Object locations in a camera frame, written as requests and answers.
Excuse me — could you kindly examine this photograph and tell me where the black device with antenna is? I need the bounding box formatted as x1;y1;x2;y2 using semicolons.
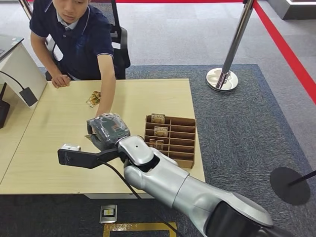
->
0;82;11;129

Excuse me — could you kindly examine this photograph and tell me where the person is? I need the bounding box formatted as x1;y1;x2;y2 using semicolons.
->
29;0;117;119

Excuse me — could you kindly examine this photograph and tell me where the pale wood side desk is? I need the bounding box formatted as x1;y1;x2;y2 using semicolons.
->
0;82;48;184

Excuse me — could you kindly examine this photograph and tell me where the slanted metal bar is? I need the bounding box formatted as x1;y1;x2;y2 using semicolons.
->
18;0;33;20

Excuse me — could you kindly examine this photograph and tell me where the thin black pole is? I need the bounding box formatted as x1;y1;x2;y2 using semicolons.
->
287;170;316;187

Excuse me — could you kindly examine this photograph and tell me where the white angled stand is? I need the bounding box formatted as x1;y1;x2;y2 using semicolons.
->
0;42;48;109

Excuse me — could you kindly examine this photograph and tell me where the grey display platform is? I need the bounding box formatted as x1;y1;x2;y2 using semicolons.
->
267;0;316;20

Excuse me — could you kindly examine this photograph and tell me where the red barrier belt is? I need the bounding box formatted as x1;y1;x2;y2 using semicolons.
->
115;0;245;3
253;0;316;105

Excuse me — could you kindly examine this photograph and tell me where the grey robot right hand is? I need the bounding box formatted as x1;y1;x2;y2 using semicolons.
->
86;113;130;152

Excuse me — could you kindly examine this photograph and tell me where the yellow floor tape frame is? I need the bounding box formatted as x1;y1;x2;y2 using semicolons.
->
103;222;178;237

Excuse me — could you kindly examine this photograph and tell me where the wooden card organizer box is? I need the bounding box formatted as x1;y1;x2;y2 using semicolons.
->
144;114;196;170

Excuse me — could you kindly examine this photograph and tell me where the black office chair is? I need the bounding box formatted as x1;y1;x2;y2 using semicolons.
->
44;0;130;80

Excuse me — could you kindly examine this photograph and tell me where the thin black power cable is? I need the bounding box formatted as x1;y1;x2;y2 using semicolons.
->
0;70;26;91

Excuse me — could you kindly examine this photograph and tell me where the chrome stanchion post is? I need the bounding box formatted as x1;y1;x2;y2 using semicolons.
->
216;0;255;90

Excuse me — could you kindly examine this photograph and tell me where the dark laptop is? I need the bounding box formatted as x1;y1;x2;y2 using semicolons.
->
0;34;25;62

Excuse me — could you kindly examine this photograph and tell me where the metal floor socket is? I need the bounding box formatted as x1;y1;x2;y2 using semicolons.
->
99;205;118;224

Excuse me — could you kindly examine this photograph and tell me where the grey blue carpet mat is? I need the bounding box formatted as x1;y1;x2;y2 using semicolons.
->
0;64;316;237

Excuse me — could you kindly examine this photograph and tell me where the black round floor base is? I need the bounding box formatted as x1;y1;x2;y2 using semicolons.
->
269;167;311;206

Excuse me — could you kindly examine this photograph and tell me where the person's right hand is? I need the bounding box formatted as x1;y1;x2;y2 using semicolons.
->
51;74;71;89

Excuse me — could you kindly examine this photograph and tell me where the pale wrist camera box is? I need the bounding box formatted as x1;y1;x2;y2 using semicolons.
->
60;143;81;152

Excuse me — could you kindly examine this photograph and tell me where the chrome stanchion base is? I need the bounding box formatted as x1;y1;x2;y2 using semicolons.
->
206;68;239;92

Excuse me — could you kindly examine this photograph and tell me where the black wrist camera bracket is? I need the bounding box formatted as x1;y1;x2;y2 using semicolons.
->
57;148;122;170

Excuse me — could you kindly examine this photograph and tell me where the black power adapter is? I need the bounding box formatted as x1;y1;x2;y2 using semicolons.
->
19;86;38;107

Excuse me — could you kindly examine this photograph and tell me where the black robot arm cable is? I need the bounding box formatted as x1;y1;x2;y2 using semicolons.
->
97;159;185;237

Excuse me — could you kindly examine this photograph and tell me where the light wood desk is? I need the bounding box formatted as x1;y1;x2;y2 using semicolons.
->
0;78;206;199

